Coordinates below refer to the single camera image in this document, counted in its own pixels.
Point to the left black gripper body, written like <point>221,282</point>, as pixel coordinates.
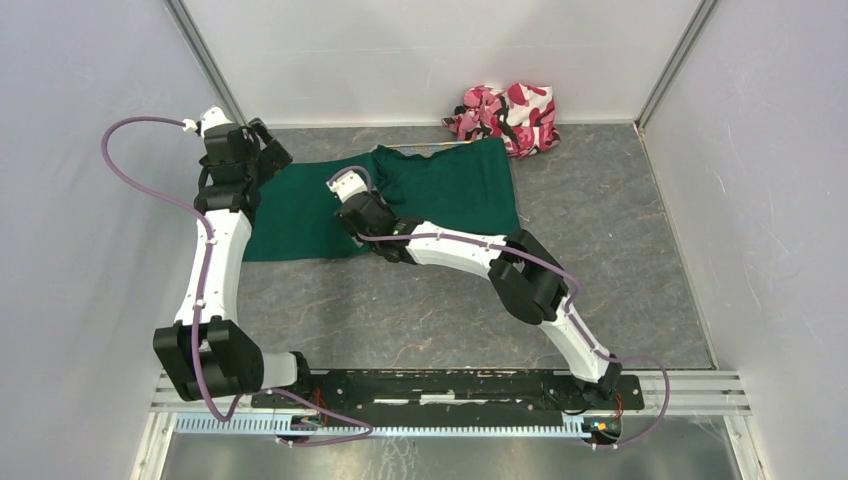
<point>264,164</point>

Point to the green surgical drape cloth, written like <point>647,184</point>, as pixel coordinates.
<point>467,188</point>

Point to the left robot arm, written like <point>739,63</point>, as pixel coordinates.
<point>204,352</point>

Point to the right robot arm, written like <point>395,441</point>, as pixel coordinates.
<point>532,286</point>

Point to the pink camouflage cloth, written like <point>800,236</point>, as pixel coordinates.
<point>523,116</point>

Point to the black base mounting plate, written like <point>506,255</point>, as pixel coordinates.
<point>462,398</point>

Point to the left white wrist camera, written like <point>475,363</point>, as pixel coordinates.
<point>213,117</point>

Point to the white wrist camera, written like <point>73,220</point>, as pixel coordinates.
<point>213,117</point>
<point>347,185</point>

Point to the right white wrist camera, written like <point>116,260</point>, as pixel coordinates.
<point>347,185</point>

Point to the aluminium frame rail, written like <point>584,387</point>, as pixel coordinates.
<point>678,394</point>

